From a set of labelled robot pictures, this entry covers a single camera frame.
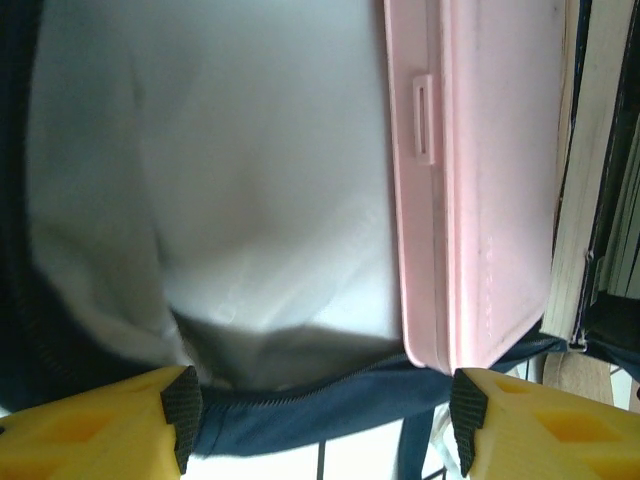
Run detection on pink pencil case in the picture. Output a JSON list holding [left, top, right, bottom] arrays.
[[382, 0, 562, 374]]

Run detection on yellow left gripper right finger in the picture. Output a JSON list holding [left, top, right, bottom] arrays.
[[449, 367, 640, 480]]

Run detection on navy blue backpack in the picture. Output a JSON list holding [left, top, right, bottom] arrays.
[[0, 0, 640, 480]]

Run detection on blue book with yellow label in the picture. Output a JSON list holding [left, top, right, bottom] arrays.
[[542, 0, 629, 351]]

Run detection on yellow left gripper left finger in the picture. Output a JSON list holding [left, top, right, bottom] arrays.
[[0, 364, 204, 480]]

